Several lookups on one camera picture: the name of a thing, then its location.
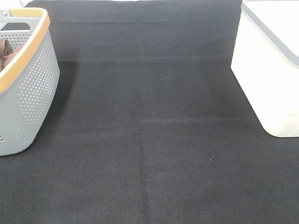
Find brown towels in basket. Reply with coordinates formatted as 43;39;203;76
0;39;23;71

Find white woven storage basket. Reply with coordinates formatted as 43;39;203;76
231;0;299;137

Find grey perforated laundry basket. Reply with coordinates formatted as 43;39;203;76
0;7;60;156

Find black table cloth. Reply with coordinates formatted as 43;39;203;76
0;0;299;224

